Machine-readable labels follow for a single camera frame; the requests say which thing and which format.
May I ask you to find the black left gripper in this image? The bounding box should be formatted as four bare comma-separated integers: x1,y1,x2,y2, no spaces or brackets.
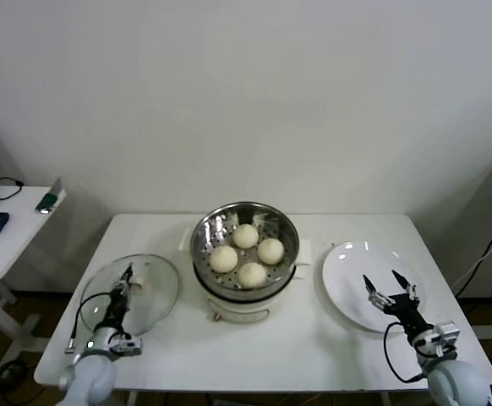
104,264,134,329

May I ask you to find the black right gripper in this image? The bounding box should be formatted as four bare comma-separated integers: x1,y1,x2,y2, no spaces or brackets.
362,269,436,338

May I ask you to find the round glass pot lid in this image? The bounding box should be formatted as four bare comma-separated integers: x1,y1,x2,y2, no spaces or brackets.
79,253,181,335

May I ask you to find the white steamed baozi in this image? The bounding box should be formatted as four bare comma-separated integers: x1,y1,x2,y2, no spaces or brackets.
257,238,285,266
237,261,268,289
210,245,239,273
232,223,260,250

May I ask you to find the stainless steel steamer basket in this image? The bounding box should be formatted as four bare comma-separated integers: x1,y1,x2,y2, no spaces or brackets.
179,201,314,297

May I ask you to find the white round plate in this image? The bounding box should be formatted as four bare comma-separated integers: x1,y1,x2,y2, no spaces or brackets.
321,240,427,334

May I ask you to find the green circuit board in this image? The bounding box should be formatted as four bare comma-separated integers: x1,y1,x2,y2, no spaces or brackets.
34,176,67,215

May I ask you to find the white side table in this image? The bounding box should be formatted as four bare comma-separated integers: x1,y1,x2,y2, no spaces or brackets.
0,184,68,354

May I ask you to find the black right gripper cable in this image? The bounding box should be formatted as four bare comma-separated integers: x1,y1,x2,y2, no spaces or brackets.
383,323,427,384

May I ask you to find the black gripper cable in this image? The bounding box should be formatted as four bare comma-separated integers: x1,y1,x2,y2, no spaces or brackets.
383,323,427,384
64,291,116,355

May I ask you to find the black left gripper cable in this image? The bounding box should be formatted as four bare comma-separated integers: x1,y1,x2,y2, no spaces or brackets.
64,291,116,355

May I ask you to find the black laptop cable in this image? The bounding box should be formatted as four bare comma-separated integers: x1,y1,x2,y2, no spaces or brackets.
0,176,24,203

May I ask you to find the black floor cable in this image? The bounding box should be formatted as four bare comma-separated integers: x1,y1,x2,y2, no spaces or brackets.
0,359,34,406

